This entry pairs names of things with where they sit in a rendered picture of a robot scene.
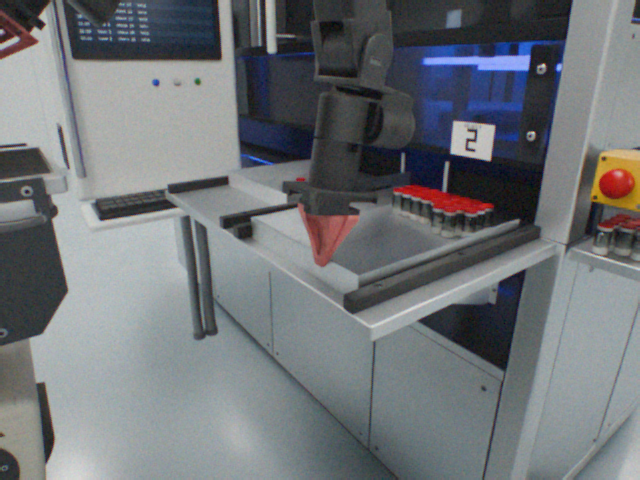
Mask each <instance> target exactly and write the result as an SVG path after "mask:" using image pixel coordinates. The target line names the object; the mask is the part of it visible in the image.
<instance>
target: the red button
mask: <svg viewBox="0 0 640 480"><path fill-rule="evenodd" d="M634 184H635V181H634V178H633V176H632V174H631V173H629V172H628V171H626V170H623V168H615V169H611V170H608V171H606V173H605V174H603V175H602V177H601V178H600V180H599V189H600V191H601V193H602V194H603V195H604V196H605V197H607V198H609V199H620V198H623V197H625V196H627V195H629V194H630V193H631V192H632V191H633V188H634Z"/></svg>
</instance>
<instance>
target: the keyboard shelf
mask: <svg viewBox="0 0 640 480"><path fill-rule="evenodd" d="M80 211H81V215H82V217H83V219H84V221H85V223H86V225H87V227H88V229H89V232H90V233H98V232H103V230H109V229H115V228H120V227H127V226H132V225H138V224H144V223H150V222H156V221H161V220H168V219H174V218H179V216H186V215H189V214H188V213H186V212H185V211H182V210H181V209H180V208H173V209H167V210H160V211H154V212H148V213H141V214H135V215H129V217H123V218H116V219H110V220H104V221H100V220H99V218H98V217H97V215H96V213H94V211H93V209H92V208H91V205H90V204H88V205H82V206H81V207H80Z"/></svg>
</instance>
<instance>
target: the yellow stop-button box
mask: <svg viewBox="0 0 640 480"><path fill-rule="evenodd" d="M615 168H623V170H626V171H628V172H629V173H631V174H632V176H633V178H634V181H635V184H634V188H633V191H632V192H631V193H630V194H629V195H627V196H625V197H623V198H620V199H609V198H607V197H605V196H604V195H603V194H602V193H601V191H600V189H599V180H600V178H601V177H602V175H603V174H605V173H606V171H608V170H611V169H615ZM591 201H593V202H597V203H602V204H607V205H612V206H616V207H621V208H626V209H632V211H636V212H640V151H638V150H629V149H620V148H617V150H616V149H614V151H611V150H609V152H606V151H605V153H602V154H601V155H600V158H599V162H598V166H597V171H596V176H595V180H594V184H593V189H592V194H591Z"/></svg>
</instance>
